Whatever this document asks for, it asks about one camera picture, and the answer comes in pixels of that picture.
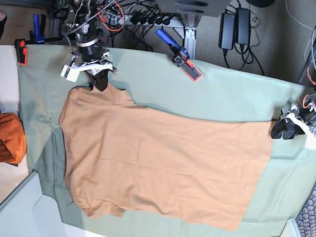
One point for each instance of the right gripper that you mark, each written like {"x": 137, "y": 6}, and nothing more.
{"x": 98, "y": 68}

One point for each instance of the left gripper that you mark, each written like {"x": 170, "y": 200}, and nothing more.
{"x": 296, "y": 120}

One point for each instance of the tan orange T-shirt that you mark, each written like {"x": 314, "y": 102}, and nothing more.
{"x": 121, "y": 156}

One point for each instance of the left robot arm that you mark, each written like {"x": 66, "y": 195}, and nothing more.
{"x": 310, "y": 65}

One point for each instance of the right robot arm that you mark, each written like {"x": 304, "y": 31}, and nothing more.
{"x": 90, "y": 56}

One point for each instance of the blue clamp at middle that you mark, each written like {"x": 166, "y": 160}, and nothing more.
{"x": 181, "y": 57}

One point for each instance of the purple patterned mat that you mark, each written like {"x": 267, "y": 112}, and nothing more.
{"x": 306, "y": 219}

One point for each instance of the white power strip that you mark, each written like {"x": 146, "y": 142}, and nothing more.
{"x": 137, "y": 19}

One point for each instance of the dark orange folded garment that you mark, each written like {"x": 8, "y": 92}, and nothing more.
{"x": 12, "y": 139}

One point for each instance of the black power adapter pair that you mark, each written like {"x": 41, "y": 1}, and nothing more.
{"x": 234, "y": 28}

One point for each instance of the grey plastic bin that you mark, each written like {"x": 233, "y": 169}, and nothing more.
{"x": 27, "y": 212}

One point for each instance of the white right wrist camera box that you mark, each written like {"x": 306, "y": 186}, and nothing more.
{"x": 70, "y": 73}

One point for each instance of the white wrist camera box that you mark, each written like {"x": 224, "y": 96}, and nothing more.
{"x": 310, "y": 141}
{"x": 70, "y": 73}

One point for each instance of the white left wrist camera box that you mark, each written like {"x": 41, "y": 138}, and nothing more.
{"x": 310, "y": 141}

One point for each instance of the aluminium frame post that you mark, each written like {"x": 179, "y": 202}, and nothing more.
{"x": 190, "y": 24}

